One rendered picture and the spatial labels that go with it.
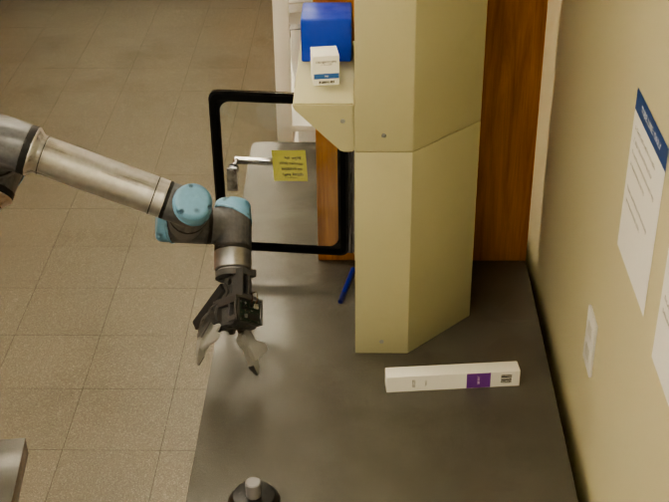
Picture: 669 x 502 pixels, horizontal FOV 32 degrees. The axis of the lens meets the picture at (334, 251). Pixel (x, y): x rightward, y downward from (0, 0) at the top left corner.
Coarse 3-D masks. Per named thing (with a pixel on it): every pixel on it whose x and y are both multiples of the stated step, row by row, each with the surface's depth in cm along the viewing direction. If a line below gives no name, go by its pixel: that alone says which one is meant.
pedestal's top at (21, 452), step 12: (0, 444) 224; (12, 444) 224; (24, 444) 224; (0, 456) 221; (12, 456) 221; (24, 456) 223; (0, 468) 218; (12, 468) 218; (24, 468) 223; (0, 480) 215; (12, 480) 215; (0, 492) 213; (12, 492) 213
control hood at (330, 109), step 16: (352, 48) 241; (304, 64) 235; (352, 64) 234; (304, 80) 228; (352, 80) 227; (304, 96) 221; (320, 96) 221; (336, 96) 221; (352, 96) 221; (304, 112) 219; (320, 112) 219; (336, 112) 219; (352, 112) 219; (320, 128) 221; (336, 128) 221; (352, 128) 221; (336, 144) 222; (352, 144) 222
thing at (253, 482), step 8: (248, 480) 205; (256, 480) 205; (240, 488) 208; (248, 488) 204; (256, 488) 204; (264, 488) 208; (272, 488) 208; (232, 496) 206; (240, 496) 206; (248, 496) 205; (256, 496) 205; (264, 496) 206; (272, 496) 206
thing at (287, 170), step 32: (224, 128) 258; (256, 128) 257; (288, 128) 256; (224, 160) 262; (256, 160) 261; (288, 160) 260; (320, 160) 259; (256, 192) 266; (288, 192) 265; (320, 192) 264; (256, 224) 270; (288, 224) 269; (320, 224) 268
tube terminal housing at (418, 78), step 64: (384, 0) 207; (448, 0) 213; (384, 64) 214; (448, 64) 220; (384, 128) 220; (448, 128) 228; (384, 192) 227; (448, 192) 236; (384, 256) 235; (448, 256) 244; (384, 320) 243; (448, 320) 254
